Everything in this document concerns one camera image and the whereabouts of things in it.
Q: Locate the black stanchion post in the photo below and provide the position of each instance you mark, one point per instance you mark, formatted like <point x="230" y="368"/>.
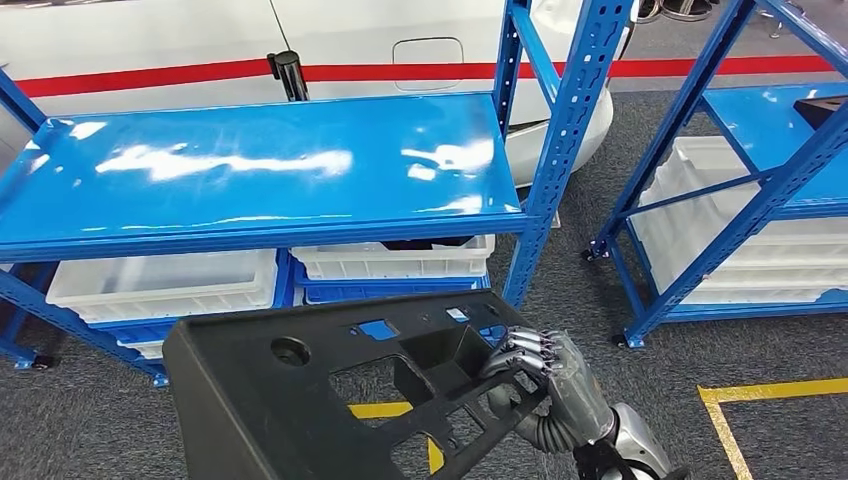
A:
<point x="289" y="76"/>

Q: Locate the yellow floor tape square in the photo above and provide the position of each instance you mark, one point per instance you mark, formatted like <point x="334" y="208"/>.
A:
<point x="378" y="411"/>
<point x="719" y="424"/>

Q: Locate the chrome chair base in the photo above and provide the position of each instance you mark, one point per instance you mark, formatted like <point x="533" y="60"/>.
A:
<point x="785" y="13"/>

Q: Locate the chrome stool base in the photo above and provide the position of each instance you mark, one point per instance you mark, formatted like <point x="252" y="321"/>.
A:
<point x="676" y="9"/>

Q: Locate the red barrier belt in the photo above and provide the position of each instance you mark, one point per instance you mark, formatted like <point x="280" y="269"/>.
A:
<point x="166" y="75"/>

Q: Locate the white car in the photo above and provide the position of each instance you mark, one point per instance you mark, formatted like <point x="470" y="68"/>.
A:
<point x="132" y="33"/>

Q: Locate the blue metal shelf rack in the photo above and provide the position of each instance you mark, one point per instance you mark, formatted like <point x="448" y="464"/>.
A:
<point x="20" y="354"/>
<point x="748" y="126"/>
<point x="199" y="192"/>

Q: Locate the black moulded plastic piece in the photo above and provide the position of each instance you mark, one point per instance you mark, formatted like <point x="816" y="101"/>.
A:
<point x="424" y="244"/>

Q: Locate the white plastic crate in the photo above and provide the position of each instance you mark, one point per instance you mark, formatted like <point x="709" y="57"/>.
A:
<point x="782" y="273"/>
<point x="151" y="350"/>
<point x="762" y="295"/>
<point x="166" y="285"/>
<point x="696" y="218"/>
<point x="371" y="265"/>

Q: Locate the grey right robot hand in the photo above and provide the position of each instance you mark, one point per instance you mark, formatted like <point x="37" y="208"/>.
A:
<point x="576" y="391"/>

